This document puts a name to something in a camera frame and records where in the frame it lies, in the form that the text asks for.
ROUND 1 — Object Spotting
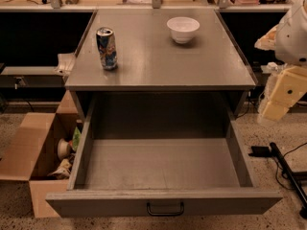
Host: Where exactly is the blue silver redbull can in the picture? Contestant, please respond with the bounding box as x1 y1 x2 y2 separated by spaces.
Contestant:
96 27 117 71

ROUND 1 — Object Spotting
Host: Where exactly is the brown cardboard box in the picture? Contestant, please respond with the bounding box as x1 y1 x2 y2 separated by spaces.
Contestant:
0 91 80 218

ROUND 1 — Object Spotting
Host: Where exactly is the small black floor box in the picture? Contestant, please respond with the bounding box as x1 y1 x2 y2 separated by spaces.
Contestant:
249 146 272 157

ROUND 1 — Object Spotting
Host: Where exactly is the black stand bar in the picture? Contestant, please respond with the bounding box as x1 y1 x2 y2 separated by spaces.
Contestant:
270 142 307 219

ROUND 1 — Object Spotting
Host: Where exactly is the green packet in box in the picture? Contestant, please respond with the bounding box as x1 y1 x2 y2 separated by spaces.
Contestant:
72 127 81 151

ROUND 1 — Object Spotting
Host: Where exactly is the white bowl in box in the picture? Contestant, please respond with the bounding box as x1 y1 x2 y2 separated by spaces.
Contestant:
58 139 70 160

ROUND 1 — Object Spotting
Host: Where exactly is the grey open top drawer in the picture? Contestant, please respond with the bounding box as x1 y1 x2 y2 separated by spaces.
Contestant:
46 92 281 218

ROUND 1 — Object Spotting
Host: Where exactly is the black drawer handle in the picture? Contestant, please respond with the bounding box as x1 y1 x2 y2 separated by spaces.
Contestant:
147 202 184 217

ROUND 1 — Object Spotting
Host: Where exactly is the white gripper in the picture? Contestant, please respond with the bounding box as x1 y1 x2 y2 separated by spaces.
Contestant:
254 0 307 123

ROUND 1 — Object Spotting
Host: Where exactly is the white ceramic bowl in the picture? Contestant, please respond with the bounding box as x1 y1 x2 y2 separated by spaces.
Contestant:
167 16 200 44

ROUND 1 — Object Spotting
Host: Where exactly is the crumpled paper in box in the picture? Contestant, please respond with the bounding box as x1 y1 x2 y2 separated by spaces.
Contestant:
49 158 72 179

